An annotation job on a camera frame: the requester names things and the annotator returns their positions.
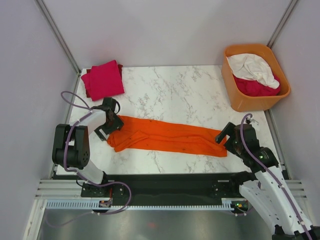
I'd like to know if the orange t shirt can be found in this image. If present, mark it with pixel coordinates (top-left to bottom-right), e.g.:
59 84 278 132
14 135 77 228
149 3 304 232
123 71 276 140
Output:
107 115 227 158

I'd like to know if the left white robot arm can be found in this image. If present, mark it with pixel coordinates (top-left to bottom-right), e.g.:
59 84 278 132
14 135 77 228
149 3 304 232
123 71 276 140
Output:
52 97 124 197

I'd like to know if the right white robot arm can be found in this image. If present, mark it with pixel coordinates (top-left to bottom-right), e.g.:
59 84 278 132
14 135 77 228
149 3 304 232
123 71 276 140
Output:
215 122 320 240

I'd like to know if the folded pink t shirt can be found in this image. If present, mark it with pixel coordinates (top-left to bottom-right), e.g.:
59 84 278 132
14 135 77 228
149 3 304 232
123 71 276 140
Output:
80 59 125 102

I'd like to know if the orange plastic basket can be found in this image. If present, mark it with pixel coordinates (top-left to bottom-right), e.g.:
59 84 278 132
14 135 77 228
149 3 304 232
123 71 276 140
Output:
221 43 291 112

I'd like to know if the crimson t shirt in basket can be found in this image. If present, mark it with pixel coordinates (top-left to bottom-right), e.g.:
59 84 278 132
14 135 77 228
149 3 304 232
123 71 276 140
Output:
233 75 281 97

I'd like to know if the white t shirt in basket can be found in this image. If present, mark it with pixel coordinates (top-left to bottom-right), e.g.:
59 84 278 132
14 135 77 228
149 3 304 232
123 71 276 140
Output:
227 53 280 89

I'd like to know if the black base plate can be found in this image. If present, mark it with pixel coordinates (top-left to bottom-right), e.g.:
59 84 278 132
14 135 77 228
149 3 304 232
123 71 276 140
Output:
81 171 258 207

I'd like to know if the aluminium rail frame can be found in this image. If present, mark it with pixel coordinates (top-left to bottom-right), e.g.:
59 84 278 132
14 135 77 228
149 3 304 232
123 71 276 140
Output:
35 180 307 199

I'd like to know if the white slotted cable duct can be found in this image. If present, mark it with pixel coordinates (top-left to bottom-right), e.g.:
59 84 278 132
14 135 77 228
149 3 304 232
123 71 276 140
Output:
46 199 244 211

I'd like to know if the left corner aluminium post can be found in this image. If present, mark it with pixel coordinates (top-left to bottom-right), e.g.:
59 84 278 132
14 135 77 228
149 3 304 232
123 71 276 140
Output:
34 0 81 75

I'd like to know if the corner aluminium post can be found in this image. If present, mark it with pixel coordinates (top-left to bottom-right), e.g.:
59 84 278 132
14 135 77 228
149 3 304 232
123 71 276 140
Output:
34 0 81 75
266 0 300 49

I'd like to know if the right corner aluminium post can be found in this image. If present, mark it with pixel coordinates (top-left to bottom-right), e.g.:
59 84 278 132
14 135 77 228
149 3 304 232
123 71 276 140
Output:
266 0 300 49

